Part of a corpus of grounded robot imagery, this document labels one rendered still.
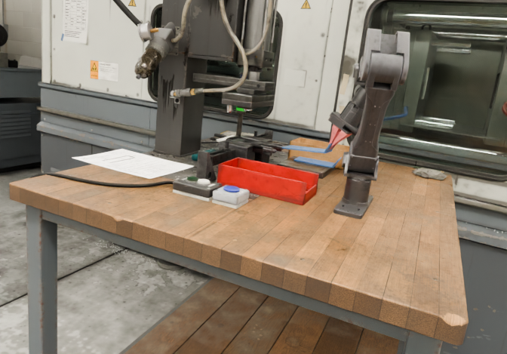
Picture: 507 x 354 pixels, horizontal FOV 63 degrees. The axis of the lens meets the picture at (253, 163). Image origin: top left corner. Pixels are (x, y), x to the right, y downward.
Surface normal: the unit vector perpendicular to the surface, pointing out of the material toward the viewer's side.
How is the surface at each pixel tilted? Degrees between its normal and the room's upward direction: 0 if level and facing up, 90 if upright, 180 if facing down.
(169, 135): 90
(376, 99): 118
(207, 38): 90
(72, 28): 91
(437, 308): 0
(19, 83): 90
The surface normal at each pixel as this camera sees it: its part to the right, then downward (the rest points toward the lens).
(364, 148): -0.20, 0.64
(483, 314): -0.46, 0.16
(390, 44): -0.13, -0.04
